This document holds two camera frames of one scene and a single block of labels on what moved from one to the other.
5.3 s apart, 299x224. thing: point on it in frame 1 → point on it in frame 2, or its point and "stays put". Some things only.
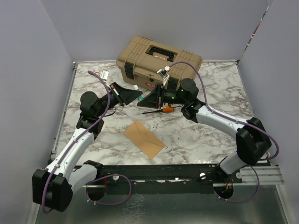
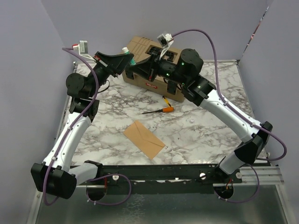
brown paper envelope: x=144 y=139 stays put
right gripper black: x=153 y=101 → x=147 y=68
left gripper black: x=124 y=95 → x=119 y=62
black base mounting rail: x=166 y=178 stays put
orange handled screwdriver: x=165 y=109 stays put
